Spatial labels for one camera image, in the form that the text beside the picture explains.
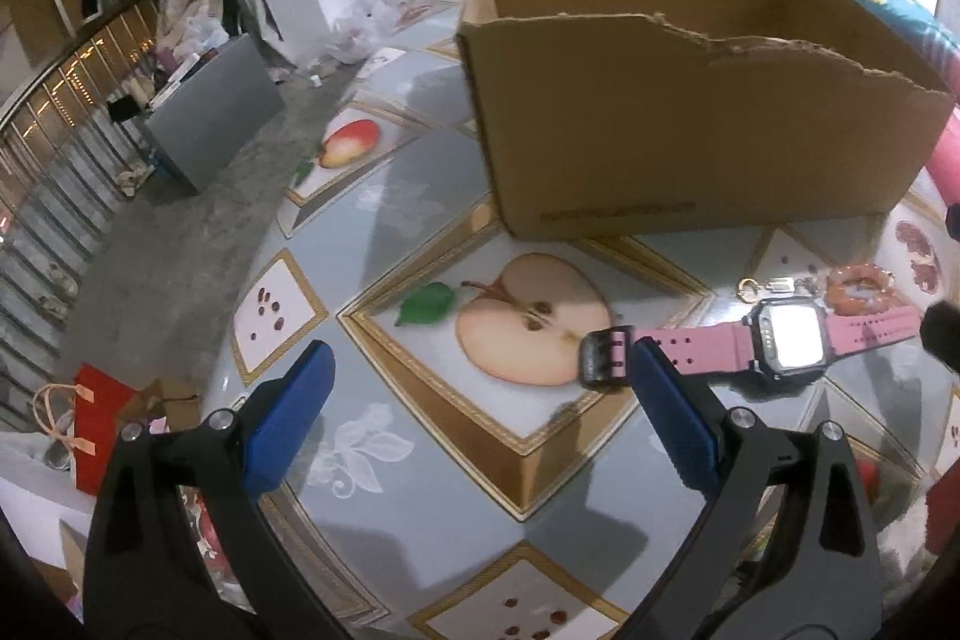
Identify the red gift bag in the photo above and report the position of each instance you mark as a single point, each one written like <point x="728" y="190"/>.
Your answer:
<point x="94" y="430"/>

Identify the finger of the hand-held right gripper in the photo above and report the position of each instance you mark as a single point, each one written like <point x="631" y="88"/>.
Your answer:
<point x="943" y="332"/>

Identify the small silver charm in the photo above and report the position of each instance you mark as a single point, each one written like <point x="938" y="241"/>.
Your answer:
<point x="780" y="283"/>

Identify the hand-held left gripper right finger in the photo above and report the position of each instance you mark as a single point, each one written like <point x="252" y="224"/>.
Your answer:
<point x="675" y="415"/>

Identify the metal stair railing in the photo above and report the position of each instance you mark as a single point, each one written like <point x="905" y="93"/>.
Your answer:
<point x="52" y="160"/>

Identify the brown cardboard box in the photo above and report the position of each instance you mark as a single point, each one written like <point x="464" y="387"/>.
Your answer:
<point x="675" y="130"/>

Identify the white plastic bag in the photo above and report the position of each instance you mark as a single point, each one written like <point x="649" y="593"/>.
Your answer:
<point x="361" y="29"/>

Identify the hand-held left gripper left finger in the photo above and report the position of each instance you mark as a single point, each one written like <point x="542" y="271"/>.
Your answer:
<point x="300" y="400"/>

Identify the grey cabinet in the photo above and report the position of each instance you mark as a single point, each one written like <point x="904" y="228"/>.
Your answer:
<point x="214" y="115"/>

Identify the fruit print tablecloth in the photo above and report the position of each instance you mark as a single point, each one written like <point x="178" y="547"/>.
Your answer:
<point x="450" y="460"/>

